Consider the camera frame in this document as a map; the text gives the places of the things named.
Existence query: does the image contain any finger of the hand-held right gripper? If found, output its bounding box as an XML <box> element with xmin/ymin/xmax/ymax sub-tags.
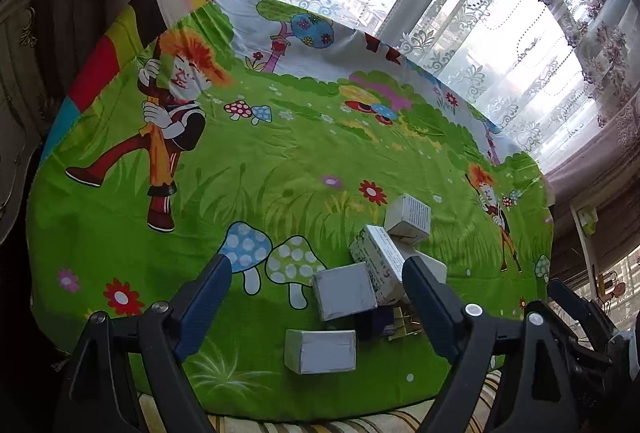
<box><xmin>548</xmin><ymin>278</ymin><xmax>592</xmax><ymax>320</ymax></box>

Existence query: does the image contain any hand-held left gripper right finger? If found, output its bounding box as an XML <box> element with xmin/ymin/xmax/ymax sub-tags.
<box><xmin>402</xmin><ymin>255</ymin><xmax>601</xmax><ymax>433</ymax></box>

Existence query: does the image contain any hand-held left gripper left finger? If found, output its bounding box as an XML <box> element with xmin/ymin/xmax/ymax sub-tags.
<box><xmin>52</xmin><ymin>253</ymin><xmax>234</xmax><ymax>433</ymax></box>

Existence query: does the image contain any gold binder clip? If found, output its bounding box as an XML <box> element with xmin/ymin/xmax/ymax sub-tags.
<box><xmin>387</xmin><ymin>307</ymin><xmax>427</xmax><ymax>340</ymax></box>

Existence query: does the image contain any white plastic holder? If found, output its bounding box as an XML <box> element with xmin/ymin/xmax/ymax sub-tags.
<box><xmin>400</xmin><ymin>245</ymin><xmax>449</xmax><ymax>285</ymax></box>

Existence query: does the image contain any dark blue box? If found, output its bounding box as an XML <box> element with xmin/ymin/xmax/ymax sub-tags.
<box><xmin>354</xmin><ymin>308</ymin><xmax>396</xmax><ymax>342</ymax></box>

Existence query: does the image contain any white box with printed label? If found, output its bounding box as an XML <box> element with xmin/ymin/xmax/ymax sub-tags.
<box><xmin>348</xmin><ymin>224</ymin><xmax>406</xmax><ymax>307</ymax></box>

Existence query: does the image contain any white cardboard box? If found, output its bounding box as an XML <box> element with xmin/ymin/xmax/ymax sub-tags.
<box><xmin>310</xmin><ymin>262</ymin><xmax>379</xmax><ymax>322</ymax></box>
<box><xmin>283</xmin><ymin>328</ymin><xmax>357</xmax><ymax>375</ymax></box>

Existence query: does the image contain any white box saxophone print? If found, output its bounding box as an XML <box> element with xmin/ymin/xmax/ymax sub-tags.
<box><xmin>383</xmin><ymin>194</ymin><xmax>432</xmax><ymax>244</ymax></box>

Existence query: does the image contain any white shelf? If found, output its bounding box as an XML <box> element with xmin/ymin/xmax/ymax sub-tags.
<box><xmin>571</xmin><ymin>204</ymin><xmax>602</xmax><ymax>275</ymax></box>

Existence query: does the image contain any brown patterned curtain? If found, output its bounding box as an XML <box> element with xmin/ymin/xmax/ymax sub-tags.
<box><xmin>554</xmin><ymin>183</ymin><xmax>640</xmax><ymax>265</ymax></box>

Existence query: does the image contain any green cartoon printed blanket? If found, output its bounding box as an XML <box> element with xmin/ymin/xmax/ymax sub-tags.
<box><xmin>27</xmin><ymin>0</ymin><xmax>557</xmax><ymax>420</ymax></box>

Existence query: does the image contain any mauve patterned curtain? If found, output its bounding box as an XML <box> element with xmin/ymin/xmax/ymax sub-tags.
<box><xmin>542</xmin><ymin>88</ymin><xmax>640</xmax><ymax>200</ymax></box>

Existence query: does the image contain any beige striped cushion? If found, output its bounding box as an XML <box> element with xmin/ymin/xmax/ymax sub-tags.
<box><xmin>135</xmin><ymin>370</ymin><xmax>502</xmax><ymax>433</ymax></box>

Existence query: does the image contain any white carved cabinet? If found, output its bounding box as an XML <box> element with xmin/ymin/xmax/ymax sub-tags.
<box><xmin>0</xmin><ymin>0</ymin><xmax>47</xmax><ymax>245</ymax></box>

